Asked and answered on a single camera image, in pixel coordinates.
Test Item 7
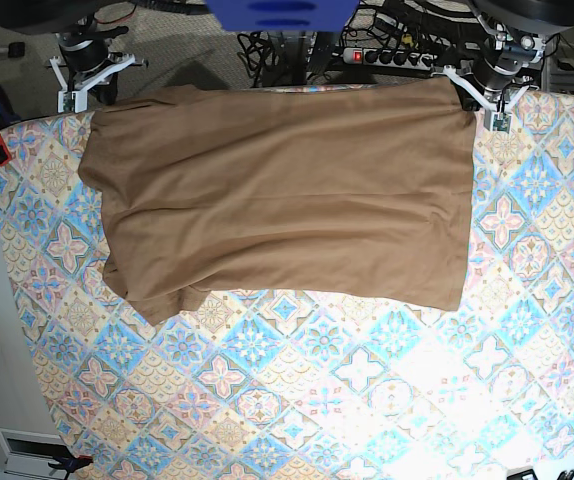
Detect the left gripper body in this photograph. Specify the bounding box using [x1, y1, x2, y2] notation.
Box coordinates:
[431, 64, 538, 112]

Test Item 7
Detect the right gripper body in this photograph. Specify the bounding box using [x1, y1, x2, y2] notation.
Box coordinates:
[47, 52, 148, 95]

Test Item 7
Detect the brown t-shirt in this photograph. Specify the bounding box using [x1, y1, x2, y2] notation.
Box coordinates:
[78, 78, 476, 324]

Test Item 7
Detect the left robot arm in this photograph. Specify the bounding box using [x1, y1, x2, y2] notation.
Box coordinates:
[431, 0, 574, 113]

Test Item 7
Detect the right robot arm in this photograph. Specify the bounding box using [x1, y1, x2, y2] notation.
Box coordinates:
[0, 0, 147, 113]

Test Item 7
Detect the white power strip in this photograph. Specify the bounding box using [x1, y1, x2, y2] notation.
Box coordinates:
[340, 47, 437, 72]

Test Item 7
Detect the patterned tile tablecloth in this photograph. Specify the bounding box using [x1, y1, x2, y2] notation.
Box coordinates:
[0, 92, 574, 479]

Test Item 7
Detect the orange black clamp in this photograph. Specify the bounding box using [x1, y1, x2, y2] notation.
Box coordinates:
[48, 455, 93, 474]

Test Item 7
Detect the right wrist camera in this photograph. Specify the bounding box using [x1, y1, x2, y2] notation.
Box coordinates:
[57, 90, 88, 113]

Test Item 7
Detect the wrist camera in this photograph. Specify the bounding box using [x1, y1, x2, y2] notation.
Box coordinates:
[484, 111, 513, 134]
[57, 90, 88, 113]

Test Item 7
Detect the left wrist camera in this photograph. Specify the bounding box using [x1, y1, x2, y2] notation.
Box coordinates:
[484, 111, 513, 134]

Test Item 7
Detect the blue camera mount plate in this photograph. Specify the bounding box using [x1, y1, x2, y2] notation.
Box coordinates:
[206, 0, 359, 32]

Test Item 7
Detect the white wall vent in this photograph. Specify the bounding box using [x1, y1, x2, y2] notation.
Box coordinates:
[0, 428, 69, 479]

